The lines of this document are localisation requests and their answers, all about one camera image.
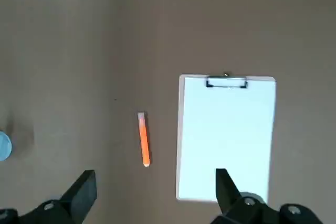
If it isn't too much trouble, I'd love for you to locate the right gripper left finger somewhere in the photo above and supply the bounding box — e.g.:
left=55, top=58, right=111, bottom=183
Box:
left=0, top=170, right=98, bottom=224

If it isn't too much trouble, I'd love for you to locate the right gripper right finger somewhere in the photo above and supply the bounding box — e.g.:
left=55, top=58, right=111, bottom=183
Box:
left=209, top=168, right=322, bottom=224

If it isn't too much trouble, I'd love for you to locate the white clipboard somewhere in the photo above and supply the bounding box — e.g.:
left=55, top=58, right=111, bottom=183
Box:
left=175, top=73, right=277, bottom=204

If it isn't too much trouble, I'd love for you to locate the orange pencil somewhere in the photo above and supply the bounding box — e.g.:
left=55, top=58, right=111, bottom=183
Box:
left=137, top=111, right=151, bottom=168

